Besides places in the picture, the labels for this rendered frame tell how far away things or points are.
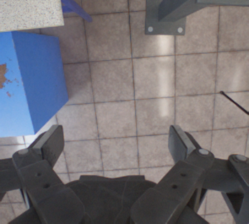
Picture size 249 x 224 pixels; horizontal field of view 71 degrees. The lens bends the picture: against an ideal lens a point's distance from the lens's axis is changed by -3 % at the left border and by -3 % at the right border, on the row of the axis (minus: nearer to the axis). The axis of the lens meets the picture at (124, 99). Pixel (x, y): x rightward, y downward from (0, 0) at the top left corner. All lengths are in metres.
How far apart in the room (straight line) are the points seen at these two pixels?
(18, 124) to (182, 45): 1.20
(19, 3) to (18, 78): 0.35
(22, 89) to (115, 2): 0.89
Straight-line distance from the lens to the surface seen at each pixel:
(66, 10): 1.03
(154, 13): 1.43
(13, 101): 0.99
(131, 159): 1.72
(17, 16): 0.75
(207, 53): 1.56
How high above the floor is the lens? 1.41
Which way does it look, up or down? 74 degrees down
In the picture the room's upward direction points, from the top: 177 degrees clockwise
